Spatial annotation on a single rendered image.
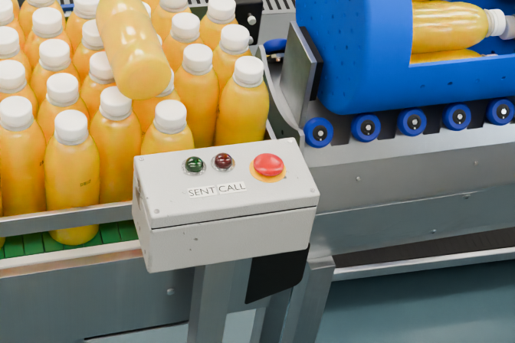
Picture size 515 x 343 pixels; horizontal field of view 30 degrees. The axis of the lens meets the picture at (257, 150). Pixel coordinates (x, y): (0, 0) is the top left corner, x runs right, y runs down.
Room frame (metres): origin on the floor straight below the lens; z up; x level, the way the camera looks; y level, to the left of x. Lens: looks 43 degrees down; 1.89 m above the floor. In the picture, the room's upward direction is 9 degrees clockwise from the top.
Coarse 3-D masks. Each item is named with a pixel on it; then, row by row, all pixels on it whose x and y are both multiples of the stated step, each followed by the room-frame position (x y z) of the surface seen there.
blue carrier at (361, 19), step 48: (336, 0) 1.13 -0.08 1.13; (384, 0) 1.06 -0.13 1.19; (480, 0) 1.37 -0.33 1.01; (336, 48) 1.10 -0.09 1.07; (384, 48) 1.03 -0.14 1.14; (480, 48) 1.31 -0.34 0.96; (336, 96) 1.07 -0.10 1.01; (384, 96) 1.04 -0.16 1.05; (432, 96) 1.07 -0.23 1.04; (480, 96) 1.12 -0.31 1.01
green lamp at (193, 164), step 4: (192, 156) 0.80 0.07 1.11; (196, 156) 0.80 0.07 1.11; (188, 160) 0.79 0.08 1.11; (192, 160) 0.79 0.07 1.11; (196, 160) 0.79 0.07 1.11; (200, 160) 0.79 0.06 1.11; (188, 164) 0.79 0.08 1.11; (192, 164) 0.79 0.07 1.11; (196, 164) 0.79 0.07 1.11; (200, 164) 0.79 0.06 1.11; (188, 168) 0.78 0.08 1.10; (192, 168) 0.78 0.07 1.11; (196, 168) 0.78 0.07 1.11; (200, 168) 0.79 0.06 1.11
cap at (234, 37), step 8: (232, 24) 1.08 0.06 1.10; (224, 32) 1.06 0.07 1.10; (232, 32) 1.07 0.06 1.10; (240, 32) 1.07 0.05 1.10; (248, 32) 1.07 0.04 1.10; (224, 40) 1.06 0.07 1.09; (232, 40) 1.05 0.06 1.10; (240, 40) 1.05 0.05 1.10; (248, 40) 1.07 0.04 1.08; (232, 48) 1.05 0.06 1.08; (240, 48) 1.05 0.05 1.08
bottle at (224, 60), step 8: (216, 48) 1.07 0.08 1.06; (224, 48) 1.06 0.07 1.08; (248, 48) 1.08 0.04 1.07; (216, 56) 1.05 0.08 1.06; (224, 56) 1.05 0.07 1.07; (232, 56) 1.05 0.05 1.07; (240, 56) 1.05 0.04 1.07; (216, 64) 1.05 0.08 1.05; (224, 64) 1.04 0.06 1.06; (232, 64) 1.04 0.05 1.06; (216, 72) 1.04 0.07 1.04; (224, 72) 1.04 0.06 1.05; (232, 72) 1.04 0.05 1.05; (224, 80) 1.04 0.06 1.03
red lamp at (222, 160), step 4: (224, 152) 0.81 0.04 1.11; (216, 156) 0.81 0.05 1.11; (220, 156) 0.81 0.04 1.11; (224, 156) 0.81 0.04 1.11; (228, 156) 0.81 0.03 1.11; (216, 160) 0.80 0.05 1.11; (220, 160) 0.80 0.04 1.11; (224, 160) 0.80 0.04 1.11; (228, 160) 0.80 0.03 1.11; (216, 164) 0.80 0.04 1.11; (220, 164) 0.80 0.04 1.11; (224, 164) 0.80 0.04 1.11; (228, 164) 0.80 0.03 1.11
